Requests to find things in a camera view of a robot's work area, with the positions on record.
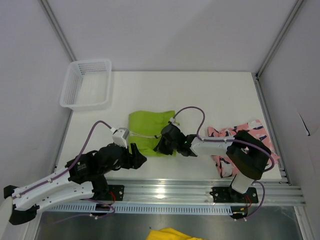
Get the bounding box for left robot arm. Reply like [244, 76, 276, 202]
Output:
[3, 143, 147, 225]

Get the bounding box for yellow cloth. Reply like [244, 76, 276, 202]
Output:
[146, 227, 203, 240]

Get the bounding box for right aluminium frame post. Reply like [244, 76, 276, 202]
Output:
[254, 0, 308, 81]

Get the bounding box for white perforated plastic basket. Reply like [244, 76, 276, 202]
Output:
[59, 59, 113, 112]

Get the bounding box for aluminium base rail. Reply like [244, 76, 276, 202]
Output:
[107, 178, 306, 207]

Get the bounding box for lime green shorts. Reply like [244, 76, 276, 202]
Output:
[128, 110, 176, 157]

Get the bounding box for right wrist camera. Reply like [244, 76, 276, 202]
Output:
[168, 117, 179, 126]

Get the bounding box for aluminium frame post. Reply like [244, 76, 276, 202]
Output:
[254, 0, 308, 81]
[38, 0, 77, 62]

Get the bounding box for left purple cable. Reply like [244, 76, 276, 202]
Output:
[14, 120, 117, 225]

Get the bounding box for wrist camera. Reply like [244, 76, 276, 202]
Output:
[168, 117, 179, 126]
[110, 127, 130, 149]

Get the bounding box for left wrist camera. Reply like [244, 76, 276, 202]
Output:
[110, 127, 130, 149]

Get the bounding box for left aluminium frame post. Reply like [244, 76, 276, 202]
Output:
[38, 0, 77, 62]

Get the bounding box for slotted cable duct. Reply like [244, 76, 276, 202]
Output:
[47, 202, 233, 216]

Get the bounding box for pink shark print shorts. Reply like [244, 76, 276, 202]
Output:
[206, 119, 281, 179]

